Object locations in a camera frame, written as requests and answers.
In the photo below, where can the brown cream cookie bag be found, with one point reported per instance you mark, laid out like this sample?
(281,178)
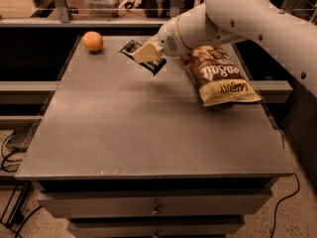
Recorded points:
(216,77)

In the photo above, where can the orange fruit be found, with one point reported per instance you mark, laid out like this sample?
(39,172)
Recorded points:
(93,41)

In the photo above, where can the grey drawer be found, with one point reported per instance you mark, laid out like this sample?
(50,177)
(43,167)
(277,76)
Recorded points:
(166,227)
(152,204)

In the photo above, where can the grey metal shelf rail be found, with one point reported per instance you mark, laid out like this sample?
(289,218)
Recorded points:
(74,12)

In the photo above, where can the black rxbar chocolate wrapper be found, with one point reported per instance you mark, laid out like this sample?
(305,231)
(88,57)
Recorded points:
(153,66)

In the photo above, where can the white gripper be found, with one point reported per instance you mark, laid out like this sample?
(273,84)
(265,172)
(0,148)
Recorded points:
(168,41)

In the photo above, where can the grey top drawer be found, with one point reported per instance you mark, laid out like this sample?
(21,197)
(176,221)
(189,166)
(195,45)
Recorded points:
(152,204)

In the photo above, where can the grey lower drawer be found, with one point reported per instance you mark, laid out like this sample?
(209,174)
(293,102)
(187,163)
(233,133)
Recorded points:
(166,227)

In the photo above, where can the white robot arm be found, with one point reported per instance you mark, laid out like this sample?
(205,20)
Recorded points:
(292,42)

